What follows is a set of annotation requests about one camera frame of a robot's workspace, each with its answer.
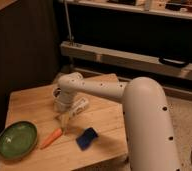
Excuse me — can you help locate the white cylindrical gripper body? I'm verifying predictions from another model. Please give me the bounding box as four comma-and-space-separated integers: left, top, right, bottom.
54, 92, 75, 112

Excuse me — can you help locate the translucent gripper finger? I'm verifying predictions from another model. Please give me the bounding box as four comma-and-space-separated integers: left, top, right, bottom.
61, 113, 70, 129
55, 114, 61, 120

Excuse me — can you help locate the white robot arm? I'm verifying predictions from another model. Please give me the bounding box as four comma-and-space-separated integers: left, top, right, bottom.
57, 72, 181, 171

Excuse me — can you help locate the white cup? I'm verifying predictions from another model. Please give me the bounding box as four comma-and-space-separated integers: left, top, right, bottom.
52, 86, 61, 98

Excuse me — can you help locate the orange carrot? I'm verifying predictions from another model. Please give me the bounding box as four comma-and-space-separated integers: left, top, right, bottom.
40, 128, 63, 149

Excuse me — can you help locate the blue sponge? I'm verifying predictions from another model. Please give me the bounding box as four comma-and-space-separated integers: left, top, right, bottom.
76, 127, 98, 150

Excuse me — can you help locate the wooden table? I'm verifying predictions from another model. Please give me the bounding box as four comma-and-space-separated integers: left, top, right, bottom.
0, 85, 127, 171

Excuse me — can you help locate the green bowl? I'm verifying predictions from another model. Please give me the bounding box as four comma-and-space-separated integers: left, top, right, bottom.
0, 121, 38, 160

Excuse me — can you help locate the metal pole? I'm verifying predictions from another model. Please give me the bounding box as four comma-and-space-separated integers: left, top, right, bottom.
63, 0, 74, 45

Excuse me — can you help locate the shelf with clutter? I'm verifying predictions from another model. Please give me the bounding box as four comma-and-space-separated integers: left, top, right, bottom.
58, 0, 192, 20

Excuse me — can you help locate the grey metal rail beam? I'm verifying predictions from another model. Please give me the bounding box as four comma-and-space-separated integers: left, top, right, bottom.
60, 41, 192, 81

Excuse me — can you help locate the black handle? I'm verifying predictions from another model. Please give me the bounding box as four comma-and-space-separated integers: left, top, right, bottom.
158, 57, 190, 68

